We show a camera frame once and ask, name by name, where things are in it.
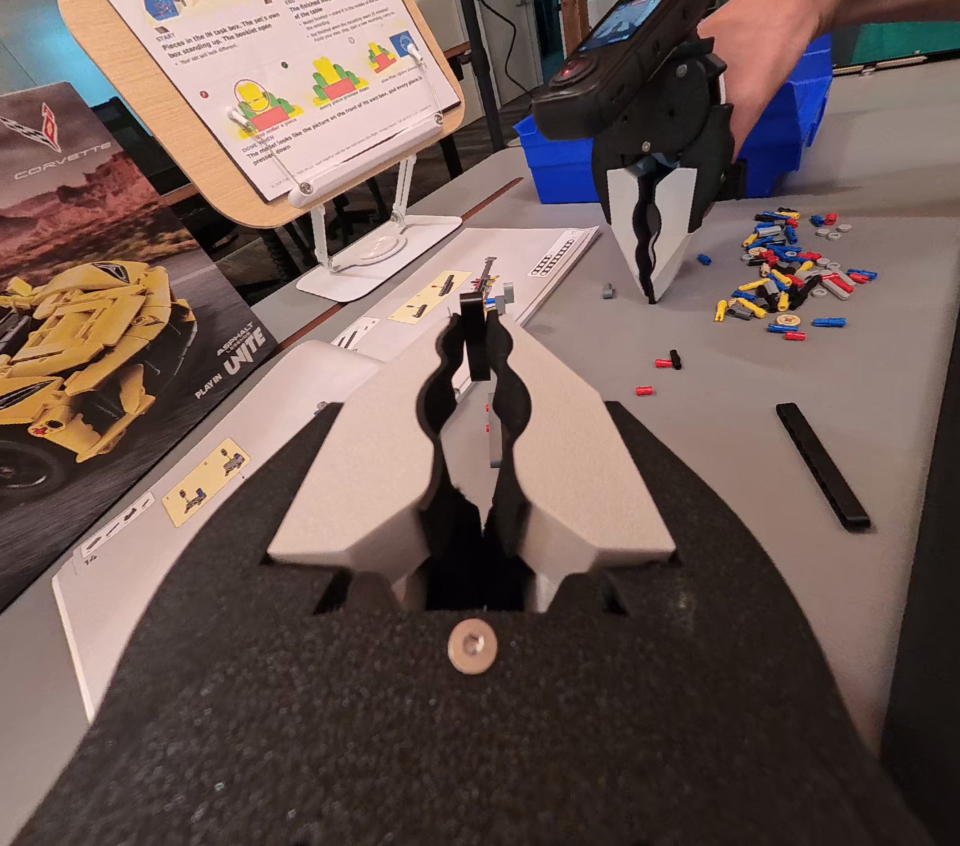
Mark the long black lego beam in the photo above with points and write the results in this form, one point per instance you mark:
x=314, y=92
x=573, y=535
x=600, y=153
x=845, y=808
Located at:
x=821, y=464

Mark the black dimpled foam mat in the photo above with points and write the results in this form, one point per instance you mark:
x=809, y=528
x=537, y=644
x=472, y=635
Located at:
x=926, y=561

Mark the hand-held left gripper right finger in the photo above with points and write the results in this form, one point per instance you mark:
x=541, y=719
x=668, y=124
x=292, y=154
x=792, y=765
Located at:
x=592, y=479

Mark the blue plastic bin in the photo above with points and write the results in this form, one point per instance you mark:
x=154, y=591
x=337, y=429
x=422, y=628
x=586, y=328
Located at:
x=570, y=171

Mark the pile of small lego pieces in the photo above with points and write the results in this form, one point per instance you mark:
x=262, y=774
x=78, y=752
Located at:
x=795, y=269

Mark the yellow car lego box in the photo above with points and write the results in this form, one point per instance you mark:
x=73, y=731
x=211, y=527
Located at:
x=90, y=306

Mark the grey lego beam assembly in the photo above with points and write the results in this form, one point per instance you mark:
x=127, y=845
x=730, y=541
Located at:
x=495, y=434

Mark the short black lego beam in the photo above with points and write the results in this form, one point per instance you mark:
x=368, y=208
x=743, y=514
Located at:
x=475, y=336

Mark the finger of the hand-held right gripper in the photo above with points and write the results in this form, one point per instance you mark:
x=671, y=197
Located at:
x=675, y=216
x=622, y=209

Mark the person's right hand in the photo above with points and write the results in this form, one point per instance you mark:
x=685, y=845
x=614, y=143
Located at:
x=772, y=29

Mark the wooden board white stand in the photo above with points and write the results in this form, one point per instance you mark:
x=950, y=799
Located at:
x=165, y=111

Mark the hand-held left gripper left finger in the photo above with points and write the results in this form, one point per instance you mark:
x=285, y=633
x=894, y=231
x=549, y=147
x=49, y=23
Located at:
x=360, y=479

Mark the open instruction booklet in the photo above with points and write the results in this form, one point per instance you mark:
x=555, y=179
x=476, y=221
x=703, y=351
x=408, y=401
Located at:
x=300, y=396

